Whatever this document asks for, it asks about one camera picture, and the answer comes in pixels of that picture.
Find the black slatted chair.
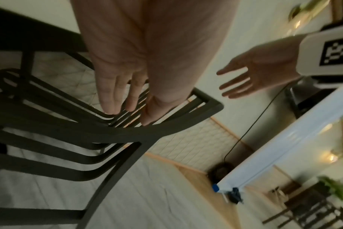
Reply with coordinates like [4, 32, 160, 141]
[0, 68, 225, 229]
[262, 181, 343, 229]

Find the white banner with blue cap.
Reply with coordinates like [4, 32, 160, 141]
[212, 86, 343, 193]

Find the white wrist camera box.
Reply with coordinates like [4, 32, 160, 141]
[296, 28, 343, 89]

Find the glowing warm lamp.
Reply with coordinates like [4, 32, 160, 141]
[321, 149, 342, 164]

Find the orange framed lattice panel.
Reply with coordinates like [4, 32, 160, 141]
[144, 117, 254, 175]

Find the black bag on floor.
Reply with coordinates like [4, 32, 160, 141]
[206, 162, 236, 182]

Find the black banner foot clamp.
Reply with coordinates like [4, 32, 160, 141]
[226, 187, 245, 204]

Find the cream square table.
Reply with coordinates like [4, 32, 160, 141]
[0, 4, 89, 74]

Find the green potted plant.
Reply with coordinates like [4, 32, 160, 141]
[317, 175, 343, 201]

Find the brass wall lamp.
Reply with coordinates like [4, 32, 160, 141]
[288, 0, 330, 23]

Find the thin black cord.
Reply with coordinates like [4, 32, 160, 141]
[224, 83, 292, 163]

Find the person's right hand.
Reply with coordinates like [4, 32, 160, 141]
[216, 35, 305, 100]

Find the person's left hand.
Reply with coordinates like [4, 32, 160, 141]
[70, 0, 240, 127]

